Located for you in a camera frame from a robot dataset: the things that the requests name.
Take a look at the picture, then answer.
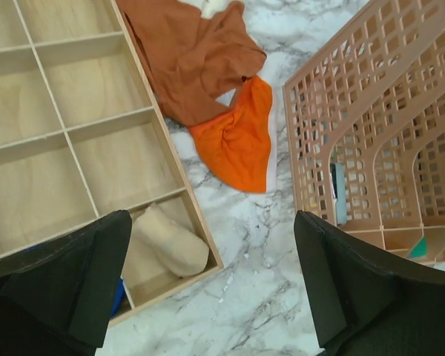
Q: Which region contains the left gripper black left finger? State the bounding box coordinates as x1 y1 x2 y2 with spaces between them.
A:
0 210 132 348

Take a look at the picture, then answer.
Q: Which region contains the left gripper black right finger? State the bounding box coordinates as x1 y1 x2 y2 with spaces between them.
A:
294 211 445 349

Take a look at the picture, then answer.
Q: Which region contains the bright orange underwear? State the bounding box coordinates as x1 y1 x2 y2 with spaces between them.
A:
189 76 278 194

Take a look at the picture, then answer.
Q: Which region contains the rust brown underwear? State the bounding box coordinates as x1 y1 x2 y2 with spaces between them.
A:
117 1 266 127

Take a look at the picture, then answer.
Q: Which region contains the blue rolled underwear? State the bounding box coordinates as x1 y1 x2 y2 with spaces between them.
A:
111 278 125 318

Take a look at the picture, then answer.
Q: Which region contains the beige rolled underwear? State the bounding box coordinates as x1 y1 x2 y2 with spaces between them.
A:
132 204 210 277

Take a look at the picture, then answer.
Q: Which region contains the green object in rack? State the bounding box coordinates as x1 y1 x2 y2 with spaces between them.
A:
407 237 428 259

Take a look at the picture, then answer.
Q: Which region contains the wooden compartment organizer tray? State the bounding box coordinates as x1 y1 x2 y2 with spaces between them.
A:
0 1 223 325

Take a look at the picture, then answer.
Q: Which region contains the pink plastic file rack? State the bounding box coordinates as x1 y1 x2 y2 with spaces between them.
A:
283 1 445 266

